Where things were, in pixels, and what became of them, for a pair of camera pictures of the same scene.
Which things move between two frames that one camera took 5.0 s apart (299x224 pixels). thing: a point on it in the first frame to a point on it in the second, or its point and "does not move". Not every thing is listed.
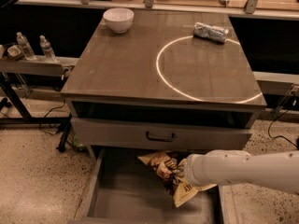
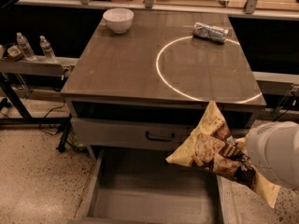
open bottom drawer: (124, 189) does not move
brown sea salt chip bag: (171, 170) to (212, 147)
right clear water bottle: (47, 49) does not move
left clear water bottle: (25, 46) does not move
